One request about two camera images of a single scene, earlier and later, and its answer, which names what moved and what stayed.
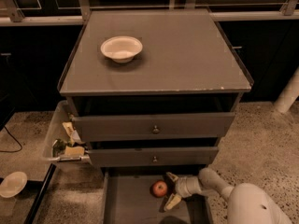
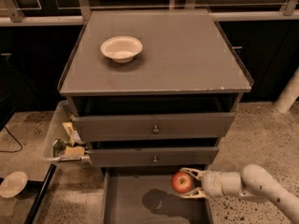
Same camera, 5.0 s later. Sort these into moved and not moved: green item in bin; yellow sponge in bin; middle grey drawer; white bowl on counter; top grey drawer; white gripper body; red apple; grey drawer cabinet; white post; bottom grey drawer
Moved: white gripper body; red apple
Not moved: yellow sponge in bin; top grey drawer; grey drawer cabinet; green item in bin; white bowl on counter; white post; bottom grey drawer; middle grey drawer
